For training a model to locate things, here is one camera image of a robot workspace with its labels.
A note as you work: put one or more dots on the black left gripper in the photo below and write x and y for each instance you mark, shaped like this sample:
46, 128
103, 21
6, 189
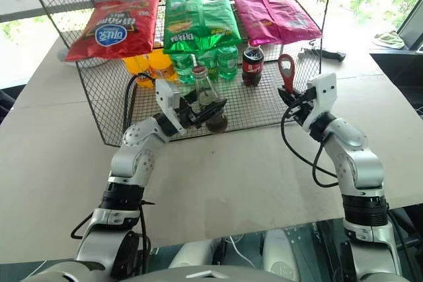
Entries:
190, 115

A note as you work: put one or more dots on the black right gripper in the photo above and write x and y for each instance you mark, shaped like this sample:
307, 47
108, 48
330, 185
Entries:
305, 110

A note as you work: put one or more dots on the glass bottle with red cap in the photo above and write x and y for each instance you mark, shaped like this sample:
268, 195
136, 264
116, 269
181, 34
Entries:
205, 90

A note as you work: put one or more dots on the red bottle opener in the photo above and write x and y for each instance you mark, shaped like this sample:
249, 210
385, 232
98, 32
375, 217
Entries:
288, 77

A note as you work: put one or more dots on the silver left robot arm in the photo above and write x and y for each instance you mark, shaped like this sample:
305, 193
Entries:
132, 163

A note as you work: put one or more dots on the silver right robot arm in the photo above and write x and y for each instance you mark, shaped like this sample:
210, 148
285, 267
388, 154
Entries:
360, 166

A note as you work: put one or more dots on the green soda bottle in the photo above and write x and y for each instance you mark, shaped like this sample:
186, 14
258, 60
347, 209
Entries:
228, 62
183, 67
209, 64

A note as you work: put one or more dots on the orange soda bottle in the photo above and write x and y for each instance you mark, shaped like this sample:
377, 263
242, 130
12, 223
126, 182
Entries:
140, 67
162, 65

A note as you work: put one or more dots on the small cola bottle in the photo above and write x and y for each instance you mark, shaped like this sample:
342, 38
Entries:
252, 64

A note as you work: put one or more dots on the green chip bag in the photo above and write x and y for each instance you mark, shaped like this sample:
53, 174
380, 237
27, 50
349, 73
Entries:
198, 21

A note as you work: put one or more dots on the magenta chip bag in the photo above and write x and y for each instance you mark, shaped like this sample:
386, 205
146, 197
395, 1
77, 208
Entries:
274, 18

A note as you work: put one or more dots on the red chip bag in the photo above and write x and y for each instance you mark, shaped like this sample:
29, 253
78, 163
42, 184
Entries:
115, 31

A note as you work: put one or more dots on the black side desk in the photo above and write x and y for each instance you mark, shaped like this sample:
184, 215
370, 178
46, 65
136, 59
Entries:
403, 70

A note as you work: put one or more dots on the pale green cloth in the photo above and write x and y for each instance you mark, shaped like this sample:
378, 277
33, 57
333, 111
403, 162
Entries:
390, 40

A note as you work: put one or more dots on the dark monitor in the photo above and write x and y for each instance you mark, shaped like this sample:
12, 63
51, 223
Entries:
413, 31

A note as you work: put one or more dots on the white rounded leg cover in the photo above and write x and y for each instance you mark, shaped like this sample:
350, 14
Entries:
191, 255
281, 255

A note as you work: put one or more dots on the gray robot torso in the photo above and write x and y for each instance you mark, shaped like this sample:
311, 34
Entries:
99, 273

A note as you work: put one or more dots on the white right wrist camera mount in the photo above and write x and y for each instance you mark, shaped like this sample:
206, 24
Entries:
325, 92

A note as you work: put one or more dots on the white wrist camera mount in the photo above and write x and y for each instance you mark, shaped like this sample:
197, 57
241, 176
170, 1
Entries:
167, 97
325, 92

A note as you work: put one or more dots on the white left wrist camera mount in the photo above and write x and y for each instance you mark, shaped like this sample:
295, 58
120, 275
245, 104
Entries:
167, 97

